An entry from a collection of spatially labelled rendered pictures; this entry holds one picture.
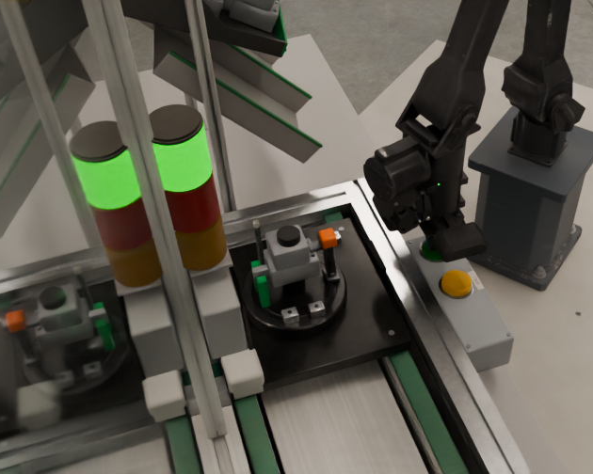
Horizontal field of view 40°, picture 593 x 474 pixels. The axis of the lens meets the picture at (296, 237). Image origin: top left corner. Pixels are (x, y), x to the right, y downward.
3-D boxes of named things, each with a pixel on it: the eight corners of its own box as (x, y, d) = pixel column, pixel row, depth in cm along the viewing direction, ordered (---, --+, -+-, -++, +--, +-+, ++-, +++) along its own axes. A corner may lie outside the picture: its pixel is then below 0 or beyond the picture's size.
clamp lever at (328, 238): (335, 265, 109) (331, 226, 104) (340, 276, 108) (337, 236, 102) (310, 272, 109) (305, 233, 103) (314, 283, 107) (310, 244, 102)
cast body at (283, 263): (311, 252, 108) (307, 214, 103) (321, 276, 105) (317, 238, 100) (249, 268, 106) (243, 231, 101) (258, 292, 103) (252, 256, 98)
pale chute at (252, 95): (294, 113, 135) (312, 95, 133) (304, 165, 126) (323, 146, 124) (152, 23, 120) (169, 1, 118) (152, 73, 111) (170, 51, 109)
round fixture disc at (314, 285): (328, 248, 115) (328, 239, 114) (361, 322, 106) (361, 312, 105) (233, 274, 113) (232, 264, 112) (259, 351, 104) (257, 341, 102)
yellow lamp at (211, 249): (220, 227, 79) (214, 190, 75) (232, 262, 75) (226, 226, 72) (170, 240, 78) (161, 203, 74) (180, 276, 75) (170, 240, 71)
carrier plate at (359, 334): (350, 226, 121) (349, 215, 120) (411, 350, 105) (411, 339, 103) (194, 267, 117) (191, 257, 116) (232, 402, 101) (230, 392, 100)
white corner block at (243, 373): (258, 364, 105) (254, 345, 102) (266, 392, 102) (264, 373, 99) (222, 373, 104) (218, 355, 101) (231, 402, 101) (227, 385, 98)
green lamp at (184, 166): (205, 148, 72) (197, 103, 68) (217, 183, 68) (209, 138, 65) (150, 162, 71) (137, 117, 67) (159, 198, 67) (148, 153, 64)
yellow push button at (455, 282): (463, 275, 113) (464, 265, 111) (475, 296, 110) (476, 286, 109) (436, 282, 112) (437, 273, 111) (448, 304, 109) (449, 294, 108)
